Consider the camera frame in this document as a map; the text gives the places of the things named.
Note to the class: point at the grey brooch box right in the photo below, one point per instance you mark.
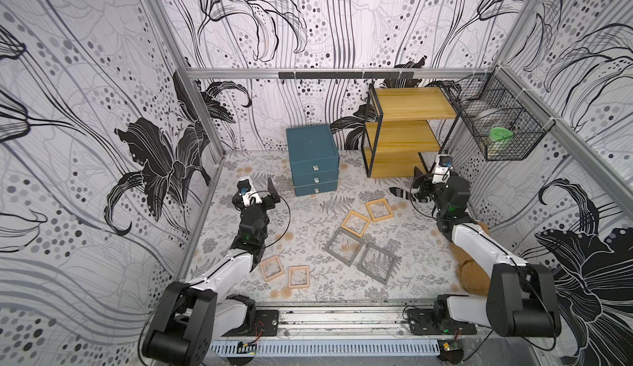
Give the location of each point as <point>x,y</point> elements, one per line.
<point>377,263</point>

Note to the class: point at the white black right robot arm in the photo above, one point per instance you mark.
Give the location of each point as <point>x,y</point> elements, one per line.
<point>522,298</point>

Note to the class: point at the small circuit board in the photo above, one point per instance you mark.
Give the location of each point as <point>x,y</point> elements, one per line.
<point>246,348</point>

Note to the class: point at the grey slotted cable duct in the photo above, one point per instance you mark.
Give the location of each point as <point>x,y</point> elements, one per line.
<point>330,348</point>

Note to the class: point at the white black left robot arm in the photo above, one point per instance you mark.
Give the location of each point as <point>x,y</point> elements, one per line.
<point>193,314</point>

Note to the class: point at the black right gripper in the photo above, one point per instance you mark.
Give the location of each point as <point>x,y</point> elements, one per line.
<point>424,188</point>

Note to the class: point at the white bowl in basket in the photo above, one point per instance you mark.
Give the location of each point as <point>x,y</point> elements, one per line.
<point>488,114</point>

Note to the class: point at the grey brooch box left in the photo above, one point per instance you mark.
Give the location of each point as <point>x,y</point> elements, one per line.
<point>344,246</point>

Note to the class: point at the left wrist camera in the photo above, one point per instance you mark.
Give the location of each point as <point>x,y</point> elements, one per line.
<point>251,198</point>

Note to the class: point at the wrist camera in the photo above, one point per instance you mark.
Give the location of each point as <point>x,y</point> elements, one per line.
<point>442,168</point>
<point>251,198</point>

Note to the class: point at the pink brooch box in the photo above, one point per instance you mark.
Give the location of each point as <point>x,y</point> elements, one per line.
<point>298,277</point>
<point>271,269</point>

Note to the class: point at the teal drawer cabinet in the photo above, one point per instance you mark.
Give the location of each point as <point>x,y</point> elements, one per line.
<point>308,143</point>

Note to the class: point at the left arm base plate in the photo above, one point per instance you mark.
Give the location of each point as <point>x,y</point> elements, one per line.
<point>260,323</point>

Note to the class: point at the green lid in basket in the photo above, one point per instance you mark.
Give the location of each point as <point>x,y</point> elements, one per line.
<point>500,135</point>

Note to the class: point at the wooden metal shelf rack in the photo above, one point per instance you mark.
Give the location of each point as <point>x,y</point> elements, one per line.
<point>397,132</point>

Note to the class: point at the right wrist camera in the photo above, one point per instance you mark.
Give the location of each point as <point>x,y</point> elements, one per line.
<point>442,168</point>

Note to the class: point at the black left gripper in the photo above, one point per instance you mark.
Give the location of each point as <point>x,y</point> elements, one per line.
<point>270,204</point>

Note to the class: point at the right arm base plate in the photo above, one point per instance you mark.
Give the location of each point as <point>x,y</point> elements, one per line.
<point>423,322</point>

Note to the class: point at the pink brooch box left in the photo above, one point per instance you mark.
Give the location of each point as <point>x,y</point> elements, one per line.
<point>271,269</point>

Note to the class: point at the grey brooch box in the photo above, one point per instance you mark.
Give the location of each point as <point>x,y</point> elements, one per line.
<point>377,263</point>
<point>344,246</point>

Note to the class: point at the black white striped sock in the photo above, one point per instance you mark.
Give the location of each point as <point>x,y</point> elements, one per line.
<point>402,193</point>

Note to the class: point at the brown teddy bear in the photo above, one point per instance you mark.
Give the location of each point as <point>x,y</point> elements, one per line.
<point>472,276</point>

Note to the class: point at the yellow brooch box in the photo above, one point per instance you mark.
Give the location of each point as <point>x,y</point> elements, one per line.
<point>379,210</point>
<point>356,223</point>

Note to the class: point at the black wire basket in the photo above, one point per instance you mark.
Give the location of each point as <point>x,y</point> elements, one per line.
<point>477,92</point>

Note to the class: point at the black bar on rail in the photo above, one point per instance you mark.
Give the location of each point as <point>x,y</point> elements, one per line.
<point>333,74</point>

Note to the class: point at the pink brooch box right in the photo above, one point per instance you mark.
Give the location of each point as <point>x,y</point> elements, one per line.
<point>298,277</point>

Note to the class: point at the teal top drawer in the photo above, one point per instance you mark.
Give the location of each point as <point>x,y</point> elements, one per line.
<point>299,168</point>

